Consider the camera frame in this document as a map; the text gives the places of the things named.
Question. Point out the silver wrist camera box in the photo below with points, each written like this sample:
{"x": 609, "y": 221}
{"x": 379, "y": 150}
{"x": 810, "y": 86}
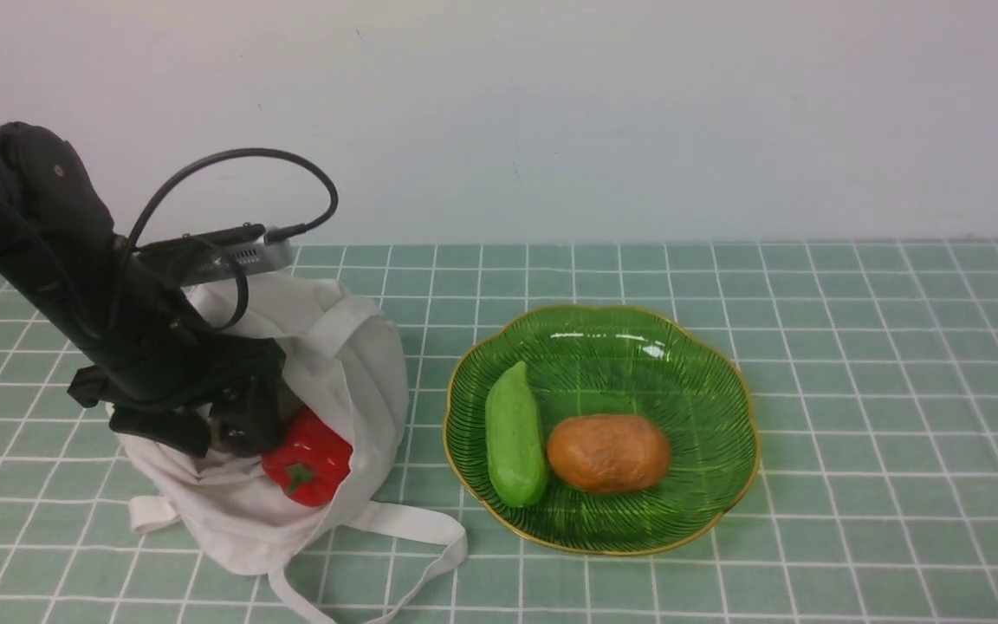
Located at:
{"x": 217, "y": 256}

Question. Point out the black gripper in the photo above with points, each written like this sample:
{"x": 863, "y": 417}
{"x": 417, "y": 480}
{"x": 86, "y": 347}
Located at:
{"x": 160, "y": 361}

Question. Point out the white cloth tote bag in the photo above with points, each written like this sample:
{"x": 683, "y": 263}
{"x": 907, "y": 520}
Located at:
{"x": 345, "y": 360}

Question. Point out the brown potato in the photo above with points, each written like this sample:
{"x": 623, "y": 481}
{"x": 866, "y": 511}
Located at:
{"x": 609, "y": 453}

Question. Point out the green cucumber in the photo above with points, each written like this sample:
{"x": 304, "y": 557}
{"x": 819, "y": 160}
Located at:
{"x": 518, "y": 470}

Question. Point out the red bell pepper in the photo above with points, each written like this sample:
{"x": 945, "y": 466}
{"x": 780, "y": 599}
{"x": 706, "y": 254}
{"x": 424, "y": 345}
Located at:
{"x": 311, "y": 462}

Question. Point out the green glass leaf plate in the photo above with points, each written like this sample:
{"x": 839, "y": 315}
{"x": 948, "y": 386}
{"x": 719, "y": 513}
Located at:
{"x": 581, "y": 358}

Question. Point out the green checkered tablecloth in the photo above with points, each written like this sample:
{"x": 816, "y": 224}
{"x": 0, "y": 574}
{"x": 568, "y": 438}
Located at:
{"x": 874, "y": 369}

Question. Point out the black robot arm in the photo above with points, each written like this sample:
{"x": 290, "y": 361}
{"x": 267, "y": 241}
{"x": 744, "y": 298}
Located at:
{"x": 58, "y": 247}

